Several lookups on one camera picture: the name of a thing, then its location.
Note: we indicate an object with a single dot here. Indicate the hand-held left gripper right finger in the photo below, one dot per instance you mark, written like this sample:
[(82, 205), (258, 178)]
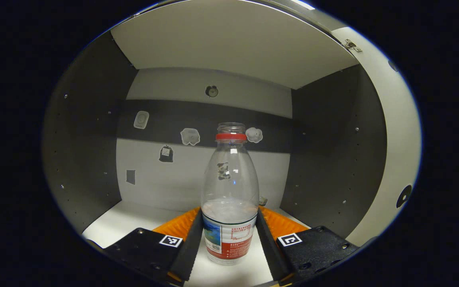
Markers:
[(269, 251)]

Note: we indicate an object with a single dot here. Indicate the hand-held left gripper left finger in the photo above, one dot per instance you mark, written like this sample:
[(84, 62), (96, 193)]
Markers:
[(187, 255)]

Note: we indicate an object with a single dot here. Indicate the clear plastic water bottle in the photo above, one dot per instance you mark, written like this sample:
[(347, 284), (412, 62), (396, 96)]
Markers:
[(229, 187)]

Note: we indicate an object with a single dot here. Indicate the white cabinet door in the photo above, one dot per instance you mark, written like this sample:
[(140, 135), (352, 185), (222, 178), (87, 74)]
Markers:
[(397, 131)]

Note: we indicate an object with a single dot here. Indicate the white and dark cabinet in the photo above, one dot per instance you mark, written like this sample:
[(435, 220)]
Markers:
[(86, 139)]

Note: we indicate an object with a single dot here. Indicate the white cabinet shelf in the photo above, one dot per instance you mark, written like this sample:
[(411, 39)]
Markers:
[(233, 40)]

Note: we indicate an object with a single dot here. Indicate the metal door hinge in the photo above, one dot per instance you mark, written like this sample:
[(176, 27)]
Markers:
[(351, 44)]

